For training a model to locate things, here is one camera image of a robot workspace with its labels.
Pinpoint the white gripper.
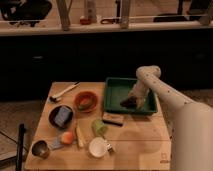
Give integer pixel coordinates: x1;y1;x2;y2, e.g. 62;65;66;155
129;82;149;109

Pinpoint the dark grape bunch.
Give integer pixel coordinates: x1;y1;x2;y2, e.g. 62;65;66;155
120;97;137;108

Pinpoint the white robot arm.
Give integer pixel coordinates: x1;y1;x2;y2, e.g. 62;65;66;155
129;66;213;171

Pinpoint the green plastic tray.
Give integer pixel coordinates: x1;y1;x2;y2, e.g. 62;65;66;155
103;77;159;116

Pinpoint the wooden block eraser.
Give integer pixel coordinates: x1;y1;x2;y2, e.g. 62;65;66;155
102;112;124;126

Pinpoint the green cup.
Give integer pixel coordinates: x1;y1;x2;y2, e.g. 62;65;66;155
92;119;108;136

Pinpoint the orange bowl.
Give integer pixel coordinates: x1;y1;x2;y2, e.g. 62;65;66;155
74;91;98;113

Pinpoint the green vegetable toy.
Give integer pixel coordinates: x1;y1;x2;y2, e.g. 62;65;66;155
78;99;92;110

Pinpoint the white cup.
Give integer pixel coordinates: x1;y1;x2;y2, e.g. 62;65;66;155
89;137;107;158

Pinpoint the blue sponge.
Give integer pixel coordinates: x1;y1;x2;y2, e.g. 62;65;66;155
54;106;71;127

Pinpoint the wooden table leg right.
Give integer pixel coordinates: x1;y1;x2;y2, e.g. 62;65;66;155
120;0;131;29

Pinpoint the wooden table leg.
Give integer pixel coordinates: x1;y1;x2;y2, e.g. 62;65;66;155
120;0;131;29
56;0;70;31

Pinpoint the orange peach toy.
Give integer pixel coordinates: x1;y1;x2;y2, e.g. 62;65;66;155
60;131;74;145

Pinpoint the dark brown plate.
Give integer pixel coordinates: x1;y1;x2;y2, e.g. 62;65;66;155
49;105;73;129

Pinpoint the red object on floor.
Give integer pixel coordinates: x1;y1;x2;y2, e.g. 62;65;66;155
79;16;92;25

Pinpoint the small metal cup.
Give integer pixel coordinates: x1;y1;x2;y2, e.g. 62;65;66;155
32;140;50;159

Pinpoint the wooden table leg left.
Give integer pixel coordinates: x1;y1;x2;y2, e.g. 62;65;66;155
56;0;70;31

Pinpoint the black pole stand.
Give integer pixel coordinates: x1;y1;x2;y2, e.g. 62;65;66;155
15;124;25;171

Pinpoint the black office chair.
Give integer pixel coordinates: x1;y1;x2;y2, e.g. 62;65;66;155
0;0;52;27

